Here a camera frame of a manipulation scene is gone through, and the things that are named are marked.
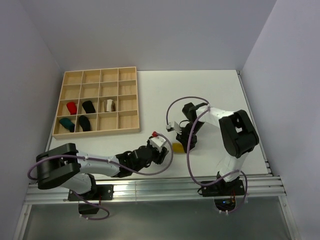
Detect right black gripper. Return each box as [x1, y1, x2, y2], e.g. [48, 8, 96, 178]
[176, 121, 205, 154]

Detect wooden compartment tray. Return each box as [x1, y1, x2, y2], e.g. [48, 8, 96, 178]
[52, 66, 141, 140]

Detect black rolled sock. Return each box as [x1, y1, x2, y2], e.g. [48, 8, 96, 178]
[82, 100, 96, 114]
[78, 115, 92, 132]

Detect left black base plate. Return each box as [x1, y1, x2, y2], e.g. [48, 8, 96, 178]
[67, 184, 114, 202]

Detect aluminium front rail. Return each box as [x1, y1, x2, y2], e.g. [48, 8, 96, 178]
[24, 176, 286, 205]

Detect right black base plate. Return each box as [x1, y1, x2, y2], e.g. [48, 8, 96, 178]
[197, 177, 246, 197]

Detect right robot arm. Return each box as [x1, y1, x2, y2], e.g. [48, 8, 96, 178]
[176, 102, 259, 195]

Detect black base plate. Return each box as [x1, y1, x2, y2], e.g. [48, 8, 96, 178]
[67, 184, 114, 202]
[197, 177, 246, 197]

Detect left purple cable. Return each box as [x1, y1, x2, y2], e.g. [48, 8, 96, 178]
[27, 132, 175, 221]

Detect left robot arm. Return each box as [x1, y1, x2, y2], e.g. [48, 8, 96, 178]
[36, 142, 169, 200]

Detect teal rolled sock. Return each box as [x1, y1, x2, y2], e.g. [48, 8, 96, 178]
[59, 117, 75, 133]

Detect yellow cartoon sock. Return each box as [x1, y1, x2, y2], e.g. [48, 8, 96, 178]
[172, 142, 185, 154]

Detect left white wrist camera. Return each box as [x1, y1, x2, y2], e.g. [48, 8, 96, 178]
[148, 131, 167, 152]

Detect black rolled sock lower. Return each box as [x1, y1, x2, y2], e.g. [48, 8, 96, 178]
[78, 115, 92, 132]

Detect red rolled sock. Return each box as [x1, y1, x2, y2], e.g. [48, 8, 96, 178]
[66, 101, 77, 115]

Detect black rolled sock upper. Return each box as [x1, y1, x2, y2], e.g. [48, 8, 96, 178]
[82, 100, 96, 114]

